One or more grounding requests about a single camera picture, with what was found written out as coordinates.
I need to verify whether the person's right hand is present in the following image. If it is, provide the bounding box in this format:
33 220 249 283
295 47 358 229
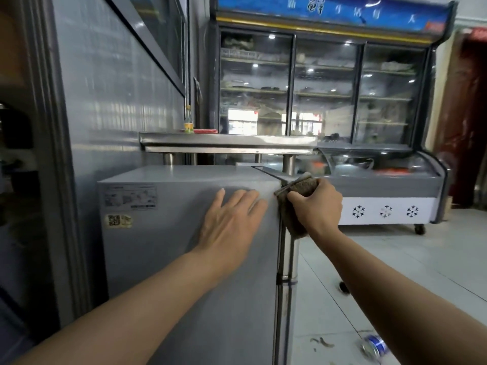
286 177 344 244

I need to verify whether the person's left hand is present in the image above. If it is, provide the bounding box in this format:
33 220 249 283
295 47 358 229
190 188 269 282

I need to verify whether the brown cleaning cloth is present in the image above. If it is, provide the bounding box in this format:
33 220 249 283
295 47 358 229
273 171 320 239

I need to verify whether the small silver fridge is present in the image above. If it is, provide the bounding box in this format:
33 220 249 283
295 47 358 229
97 165 301 365

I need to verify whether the blue white crushed can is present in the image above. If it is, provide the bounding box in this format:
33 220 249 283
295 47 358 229
359 334 389 360

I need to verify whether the person's left forearm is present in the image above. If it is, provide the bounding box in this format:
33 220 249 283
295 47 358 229
15 248 225 365

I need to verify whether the metal bowl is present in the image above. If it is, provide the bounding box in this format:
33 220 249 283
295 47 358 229
330 155 375 171

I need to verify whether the glass display freezer snowflake print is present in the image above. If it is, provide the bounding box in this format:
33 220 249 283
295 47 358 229
209 0 459 235

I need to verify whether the stainless steel table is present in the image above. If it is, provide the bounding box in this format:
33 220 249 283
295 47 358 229
138 132 319 176

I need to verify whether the dark red door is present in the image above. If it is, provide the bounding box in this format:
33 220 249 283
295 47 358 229
433 28 487 209

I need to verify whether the grey metal door frame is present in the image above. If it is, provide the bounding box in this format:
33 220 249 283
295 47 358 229
19 0 94 327

